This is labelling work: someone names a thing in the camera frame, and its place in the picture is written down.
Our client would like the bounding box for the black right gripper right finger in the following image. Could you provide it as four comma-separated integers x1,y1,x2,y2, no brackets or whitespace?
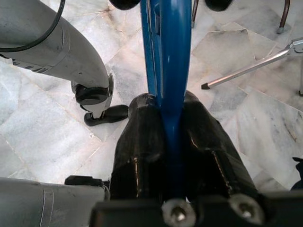
181,91,259,198

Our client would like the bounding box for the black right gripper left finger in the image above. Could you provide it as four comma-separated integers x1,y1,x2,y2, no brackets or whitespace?
109,93,167,200

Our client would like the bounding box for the blue plastic hanger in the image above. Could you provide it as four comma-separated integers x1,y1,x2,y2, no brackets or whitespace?
140,0,193,201

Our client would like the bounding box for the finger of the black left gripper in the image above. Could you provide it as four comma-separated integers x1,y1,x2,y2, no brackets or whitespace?
109,0,141,10
205,0,234,12

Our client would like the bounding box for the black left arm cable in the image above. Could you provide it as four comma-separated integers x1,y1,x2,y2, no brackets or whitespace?
0,0,66,52

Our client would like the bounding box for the silver metal drying rack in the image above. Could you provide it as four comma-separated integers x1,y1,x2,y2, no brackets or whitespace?
201,37,303,96

